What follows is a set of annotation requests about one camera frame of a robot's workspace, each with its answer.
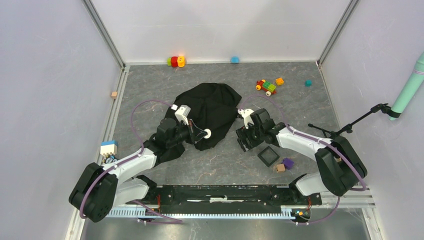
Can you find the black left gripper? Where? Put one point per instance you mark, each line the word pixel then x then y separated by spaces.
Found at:
pixel 197 134

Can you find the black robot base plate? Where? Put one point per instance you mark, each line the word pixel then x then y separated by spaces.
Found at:
pixel 227 199

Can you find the black garment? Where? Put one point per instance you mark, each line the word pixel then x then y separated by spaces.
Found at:
pixel 213 106

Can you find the white round brooch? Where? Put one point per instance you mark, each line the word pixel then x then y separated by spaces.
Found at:
pixel 208 133

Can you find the blue round block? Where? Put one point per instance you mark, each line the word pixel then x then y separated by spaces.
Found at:
pixel 234 60

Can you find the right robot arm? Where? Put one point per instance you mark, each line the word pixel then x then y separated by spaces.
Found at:
pixel 339 166

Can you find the brown wooden cube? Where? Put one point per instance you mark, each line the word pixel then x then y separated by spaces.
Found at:
pixel 280 168

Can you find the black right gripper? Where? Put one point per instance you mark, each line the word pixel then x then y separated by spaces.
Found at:
pixel 242 133

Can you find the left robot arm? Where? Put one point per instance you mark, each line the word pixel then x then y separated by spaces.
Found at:
pixel 101 188

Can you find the blue monster card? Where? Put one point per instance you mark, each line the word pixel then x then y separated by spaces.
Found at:
pixel 109 159

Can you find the colourful toy brick car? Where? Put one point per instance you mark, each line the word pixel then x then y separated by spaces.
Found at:
pixel 268 87

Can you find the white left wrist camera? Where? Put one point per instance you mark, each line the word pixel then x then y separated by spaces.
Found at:
pixel 181 113

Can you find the teal cube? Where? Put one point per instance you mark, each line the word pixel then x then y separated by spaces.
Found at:
pixel 308 83

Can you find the blue white block toy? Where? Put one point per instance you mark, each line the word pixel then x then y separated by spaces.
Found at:
pixel 108 148

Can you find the black tripod stand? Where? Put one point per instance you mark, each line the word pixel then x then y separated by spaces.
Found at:
pixel 348 128

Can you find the red yellow green toy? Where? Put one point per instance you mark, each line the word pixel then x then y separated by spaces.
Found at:
pixel 176 61

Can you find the black square tray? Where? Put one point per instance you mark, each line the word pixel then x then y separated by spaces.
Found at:
pixel 268 156

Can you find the purple cube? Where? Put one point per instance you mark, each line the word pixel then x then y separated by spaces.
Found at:
pixel 288 163

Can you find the mint green tube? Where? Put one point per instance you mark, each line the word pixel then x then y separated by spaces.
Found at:
pixel 408 91

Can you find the orange cube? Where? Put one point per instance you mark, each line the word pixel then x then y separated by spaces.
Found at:
pixel 279 81

